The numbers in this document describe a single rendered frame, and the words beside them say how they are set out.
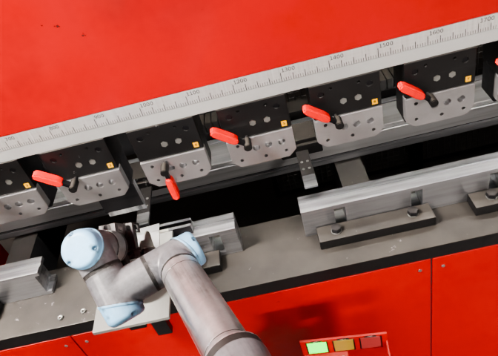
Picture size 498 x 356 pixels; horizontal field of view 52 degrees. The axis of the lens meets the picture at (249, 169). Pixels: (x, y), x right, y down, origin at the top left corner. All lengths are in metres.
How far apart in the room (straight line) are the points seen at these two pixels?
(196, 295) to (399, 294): 0.75
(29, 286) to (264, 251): 0.66
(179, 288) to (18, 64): 0.53
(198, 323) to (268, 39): 0.54
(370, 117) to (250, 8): 0.38
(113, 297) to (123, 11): 0.52
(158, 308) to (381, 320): 0.66
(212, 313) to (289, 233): 0.65
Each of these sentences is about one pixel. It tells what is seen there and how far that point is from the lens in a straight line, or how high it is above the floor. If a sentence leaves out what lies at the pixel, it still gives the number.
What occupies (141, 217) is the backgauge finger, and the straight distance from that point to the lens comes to 1.42.
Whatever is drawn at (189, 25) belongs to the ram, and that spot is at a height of 1.53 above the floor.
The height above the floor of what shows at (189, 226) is 1.00.
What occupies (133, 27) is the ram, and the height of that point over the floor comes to 1.56.
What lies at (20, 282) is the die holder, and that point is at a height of 0.95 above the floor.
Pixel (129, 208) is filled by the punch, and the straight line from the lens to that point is 1.32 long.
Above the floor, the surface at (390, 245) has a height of 0.88.
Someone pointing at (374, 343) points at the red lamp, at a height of 0.81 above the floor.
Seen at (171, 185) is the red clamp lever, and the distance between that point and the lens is 1.15.
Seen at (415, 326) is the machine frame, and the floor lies 0.53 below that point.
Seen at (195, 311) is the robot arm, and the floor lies 1.27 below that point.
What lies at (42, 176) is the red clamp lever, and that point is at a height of 1.31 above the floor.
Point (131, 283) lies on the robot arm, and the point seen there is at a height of 1.21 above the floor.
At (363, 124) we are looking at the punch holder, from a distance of 1.15.
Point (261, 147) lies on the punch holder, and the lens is 1.14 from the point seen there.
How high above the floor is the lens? 1.92
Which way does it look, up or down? 40 degrees down
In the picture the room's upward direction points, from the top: 17 degrees counter-clockwise
